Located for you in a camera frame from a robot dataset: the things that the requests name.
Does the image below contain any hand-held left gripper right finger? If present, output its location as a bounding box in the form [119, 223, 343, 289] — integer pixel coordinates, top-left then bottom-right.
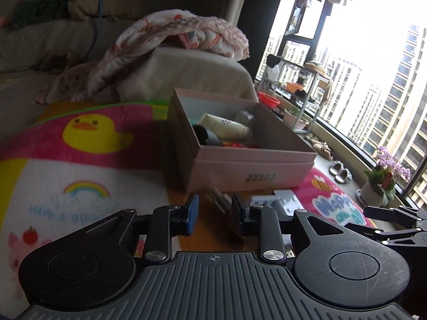
[232, 193, 371, 265]

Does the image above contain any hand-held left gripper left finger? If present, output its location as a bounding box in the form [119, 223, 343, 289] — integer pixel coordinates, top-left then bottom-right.
[85, 194, 200, 263]

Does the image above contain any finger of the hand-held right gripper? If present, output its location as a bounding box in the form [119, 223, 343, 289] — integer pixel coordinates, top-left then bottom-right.
[364, 206, 427, 229]
[345, 223, 427, 243]

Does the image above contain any pink cardboard box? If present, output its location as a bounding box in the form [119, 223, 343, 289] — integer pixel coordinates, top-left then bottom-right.
[163, 87, 318, 194]

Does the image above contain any white box with hang tab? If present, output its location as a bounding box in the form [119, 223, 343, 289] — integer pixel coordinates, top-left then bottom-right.
[274, 189, 304, 221]

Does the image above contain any red candy packet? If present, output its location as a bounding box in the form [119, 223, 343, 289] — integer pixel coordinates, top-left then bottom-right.
[220, 141, 264, 149]

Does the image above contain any cream tube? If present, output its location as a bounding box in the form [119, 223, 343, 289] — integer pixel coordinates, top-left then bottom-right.
[199, 113, 252, 141]

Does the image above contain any potted orchid plant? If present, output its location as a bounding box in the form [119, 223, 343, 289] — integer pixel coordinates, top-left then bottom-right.
[356, 146, 411, 207]

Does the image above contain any small potted plant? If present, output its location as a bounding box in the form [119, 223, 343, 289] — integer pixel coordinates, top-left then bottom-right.
[283, 107, 309, 130]

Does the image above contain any red basin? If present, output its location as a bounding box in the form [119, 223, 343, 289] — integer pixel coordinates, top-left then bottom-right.
[258, 92, 281, 108]

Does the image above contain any colourful printed mat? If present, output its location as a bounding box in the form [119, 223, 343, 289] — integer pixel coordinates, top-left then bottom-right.
[0, 102, 377, 320]

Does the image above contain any metal shelf rack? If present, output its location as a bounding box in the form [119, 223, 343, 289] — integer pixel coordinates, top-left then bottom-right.
[258, 55, 332, 134]

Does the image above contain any beige sofa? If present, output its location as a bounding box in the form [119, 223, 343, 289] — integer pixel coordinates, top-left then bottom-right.
[0, 0, 259, 161]

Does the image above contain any straw hat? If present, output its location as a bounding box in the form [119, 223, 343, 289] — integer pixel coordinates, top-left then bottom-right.
[303, 61, 329, 74]

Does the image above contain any pink patterned blanket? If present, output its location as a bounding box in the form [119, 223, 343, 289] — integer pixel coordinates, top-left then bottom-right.
[33, 10, 250, 104]

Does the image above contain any beige pillow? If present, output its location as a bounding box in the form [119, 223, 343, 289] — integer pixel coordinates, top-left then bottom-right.
[68, 0, 147, 19]

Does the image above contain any green plush toy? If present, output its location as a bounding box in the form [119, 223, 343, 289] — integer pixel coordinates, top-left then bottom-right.
[0, 0, 70, 29]

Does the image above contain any blue cord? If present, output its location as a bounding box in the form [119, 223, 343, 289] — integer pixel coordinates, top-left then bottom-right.
[90, 0, 104, 57]

